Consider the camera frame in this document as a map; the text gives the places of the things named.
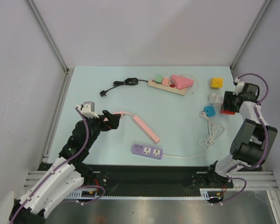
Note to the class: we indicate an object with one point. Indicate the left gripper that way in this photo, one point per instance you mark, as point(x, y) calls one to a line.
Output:
point(111, 123)

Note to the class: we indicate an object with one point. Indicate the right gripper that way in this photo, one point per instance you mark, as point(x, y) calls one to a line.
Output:
point(230, 101)

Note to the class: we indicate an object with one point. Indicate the red cube socket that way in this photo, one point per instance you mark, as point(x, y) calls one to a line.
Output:
point(227, 112)

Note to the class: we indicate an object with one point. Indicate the white cube socket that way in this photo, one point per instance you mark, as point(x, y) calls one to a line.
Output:
point(215, 99)

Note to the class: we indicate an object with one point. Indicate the blue adapter plug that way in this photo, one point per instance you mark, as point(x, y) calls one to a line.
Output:
point(209, 111)

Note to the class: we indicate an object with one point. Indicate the yellow cube socket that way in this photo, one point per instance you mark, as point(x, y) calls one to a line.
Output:
point(216, 82)

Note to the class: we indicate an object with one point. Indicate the pink power strip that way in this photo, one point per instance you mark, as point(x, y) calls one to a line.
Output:
point(146, 129)

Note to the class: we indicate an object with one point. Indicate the purple power strip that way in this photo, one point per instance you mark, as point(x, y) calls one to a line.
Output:
point(147, 151)

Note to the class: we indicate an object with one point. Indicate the pink triangular socket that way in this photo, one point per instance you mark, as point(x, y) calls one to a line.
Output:
point(181, 82)

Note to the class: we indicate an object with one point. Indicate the green adapter plug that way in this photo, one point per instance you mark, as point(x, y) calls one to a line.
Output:
point(158, 79)

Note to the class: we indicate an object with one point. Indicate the orange adapter plug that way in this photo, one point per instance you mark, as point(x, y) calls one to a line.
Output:
point(165, 81)

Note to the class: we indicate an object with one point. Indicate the beige power strip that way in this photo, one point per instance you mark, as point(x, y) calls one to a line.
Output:
point(170, 88)

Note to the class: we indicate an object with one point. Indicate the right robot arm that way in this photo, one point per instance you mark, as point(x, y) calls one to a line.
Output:
point(253, 142)

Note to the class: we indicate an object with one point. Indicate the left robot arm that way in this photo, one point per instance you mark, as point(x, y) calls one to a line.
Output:
point(67, 173)

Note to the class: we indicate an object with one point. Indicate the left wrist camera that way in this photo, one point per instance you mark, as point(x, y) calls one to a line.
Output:
point(87, 109)

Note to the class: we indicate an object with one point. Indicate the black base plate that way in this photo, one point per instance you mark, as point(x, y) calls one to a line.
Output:
point(151, 181)

